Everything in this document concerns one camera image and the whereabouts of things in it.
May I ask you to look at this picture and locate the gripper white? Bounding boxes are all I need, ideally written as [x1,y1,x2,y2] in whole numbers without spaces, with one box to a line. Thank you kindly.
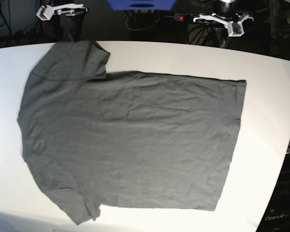
[193,13,254,37]
[36,3,88,41]

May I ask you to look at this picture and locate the grey T-shirt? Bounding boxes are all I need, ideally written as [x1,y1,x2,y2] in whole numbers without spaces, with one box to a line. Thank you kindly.
[17,41,247,224]

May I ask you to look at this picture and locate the blue box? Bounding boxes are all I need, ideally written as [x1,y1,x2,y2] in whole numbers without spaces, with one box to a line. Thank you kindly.
[107,0,176,11]

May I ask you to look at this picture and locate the black power strip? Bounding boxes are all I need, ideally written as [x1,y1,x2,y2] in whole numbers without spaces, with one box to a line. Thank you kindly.
[171,13,213,24]

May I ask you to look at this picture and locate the black OpenArm base box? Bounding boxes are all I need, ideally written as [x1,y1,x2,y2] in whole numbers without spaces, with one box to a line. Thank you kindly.
[257,153,290,232]

